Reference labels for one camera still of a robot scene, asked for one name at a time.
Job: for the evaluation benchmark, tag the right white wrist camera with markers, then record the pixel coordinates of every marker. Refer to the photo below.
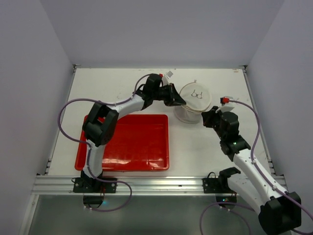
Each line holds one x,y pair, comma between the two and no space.
226,105

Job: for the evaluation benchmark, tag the white mesh laundry bag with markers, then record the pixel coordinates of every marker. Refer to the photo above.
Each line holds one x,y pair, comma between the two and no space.
198,99

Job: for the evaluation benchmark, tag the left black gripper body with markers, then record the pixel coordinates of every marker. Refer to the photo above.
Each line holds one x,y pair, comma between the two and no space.
165,94

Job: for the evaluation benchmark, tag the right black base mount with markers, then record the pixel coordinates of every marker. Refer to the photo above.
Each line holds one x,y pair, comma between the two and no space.
219,184

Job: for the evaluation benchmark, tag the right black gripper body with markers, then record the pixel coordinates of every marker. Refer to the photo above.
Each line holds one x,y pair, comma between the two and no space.
212,116

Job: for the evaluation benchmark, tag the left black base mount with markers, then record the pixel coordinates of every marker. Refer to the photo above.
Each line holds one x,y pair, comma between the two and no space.
94,186

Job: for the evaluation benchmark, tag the aluminium mounting rail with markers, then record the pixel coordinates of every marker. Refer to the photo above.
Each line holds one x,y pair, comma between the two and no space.
141,186

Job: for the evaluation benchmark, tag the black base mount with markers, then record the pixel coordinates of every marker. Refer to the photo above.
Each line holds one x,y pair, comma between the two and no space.
219,184
94,186

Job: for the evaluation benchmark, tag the red plastic tray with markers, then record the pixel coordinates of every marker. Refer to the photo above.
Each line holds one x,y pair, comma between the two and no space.
140,143

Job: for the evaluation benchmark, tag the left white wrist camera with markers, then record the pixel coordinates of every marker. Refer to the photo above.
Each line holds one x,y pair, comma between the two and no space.
166,78

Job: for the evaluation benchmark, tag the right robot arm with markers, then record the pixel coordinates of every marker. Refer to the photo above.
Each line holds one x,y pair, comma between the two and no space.
278,210

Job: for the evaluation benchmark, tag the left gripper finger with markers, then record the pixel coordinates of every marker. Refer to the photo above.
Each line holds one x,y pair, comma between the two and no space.
170,102
175,95

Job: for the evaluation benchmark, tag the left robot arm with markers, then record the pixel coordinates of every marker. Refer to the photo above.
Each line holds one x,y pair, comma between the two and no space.
101,122

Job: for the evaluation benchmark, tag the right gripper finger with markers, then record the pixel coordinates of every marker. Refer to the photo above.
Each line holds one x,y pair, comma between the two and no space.
210,113
207,120

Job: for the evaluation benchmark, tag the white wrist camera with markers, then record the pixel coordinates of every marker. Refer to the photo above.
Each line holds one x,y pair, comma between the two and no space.
166,78
226,105

